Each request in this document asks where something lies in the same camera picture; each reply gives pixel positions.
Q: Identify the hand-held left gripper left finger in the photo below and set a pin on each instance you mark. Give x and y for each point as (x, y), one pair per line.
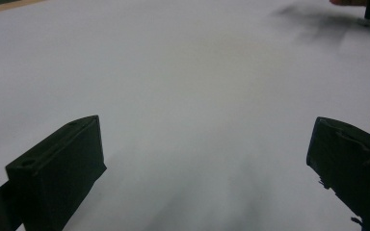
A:
(58, 170)

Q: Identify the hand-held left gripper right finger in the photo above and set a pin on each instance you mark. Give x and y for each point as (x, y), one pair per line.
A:
(353, 163)

